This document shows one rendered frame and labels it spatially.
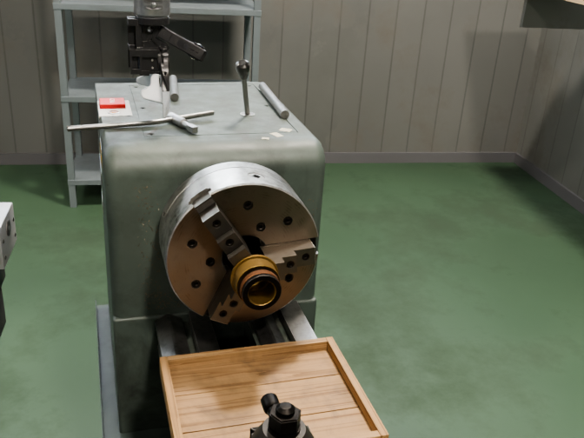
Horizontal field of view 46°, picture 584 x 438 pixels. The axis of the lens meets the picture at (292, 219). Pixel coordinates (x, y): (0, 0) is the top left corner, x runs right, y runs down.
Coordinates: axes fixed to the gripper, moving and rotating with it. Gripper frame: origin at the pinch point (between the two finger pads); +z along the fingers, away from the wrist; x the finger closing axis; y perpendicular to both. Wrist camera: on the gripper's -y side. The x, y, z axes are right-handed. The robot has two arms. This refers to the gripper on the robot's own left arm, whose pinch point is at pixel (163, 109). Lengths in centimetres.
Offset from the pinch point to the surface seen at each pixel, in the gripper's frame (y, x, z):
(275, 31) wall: -109, -307, 35
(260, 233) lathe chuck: -15.0, 32.0, 16.6
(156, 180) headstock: 3.5, 16.5, 10.4
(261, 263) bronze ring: -12.5, 42.9, 17.4
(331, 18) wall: -147, -303, 25
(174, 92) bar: -5.0, -21.3, 1.8
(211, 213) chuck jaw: -4.6, 35.1, 10.1
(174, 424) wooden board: 6, 58, 39
